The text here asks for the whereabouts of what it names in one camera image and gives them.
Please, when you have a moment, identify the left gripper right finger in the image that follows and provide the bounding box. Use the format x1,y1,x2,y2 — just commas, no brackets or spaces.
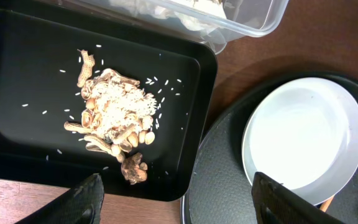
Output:
252,172,343,224

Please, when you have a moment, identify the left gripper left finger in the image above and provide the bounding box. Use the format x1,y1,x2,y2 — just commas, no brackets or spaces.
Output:
17,174,104,224

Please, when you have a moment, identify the wooden chopstick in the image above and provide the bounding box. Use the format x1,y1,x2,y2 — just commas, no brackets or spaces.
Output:
319,196,334,212

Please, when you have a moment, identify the grey plate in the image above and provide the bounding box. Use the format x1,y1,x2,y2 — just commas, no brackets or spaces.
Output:
242,77,358,205

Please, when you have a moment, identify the peanut shells and rice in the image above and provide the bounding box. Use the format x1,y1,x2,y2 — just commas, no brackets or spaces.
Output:
63,50,160,185

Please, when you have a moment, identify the white tissue large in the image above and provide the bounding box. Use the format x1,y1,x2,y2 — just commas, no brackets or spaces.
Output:
109,0,227,34

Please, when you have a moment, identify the round black serving tray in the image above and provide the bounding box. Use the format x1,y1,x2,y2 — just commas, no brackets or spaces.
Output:
181,72,358,223

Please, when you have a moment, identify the black rectangular tray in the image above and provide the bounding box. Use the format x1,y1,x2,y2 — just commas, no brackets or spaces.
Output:
0,7,218,201

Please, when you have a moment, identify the clear plastic bin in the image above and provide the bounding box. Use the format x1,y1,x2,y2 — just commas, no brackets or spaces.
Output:
72,0,288,54

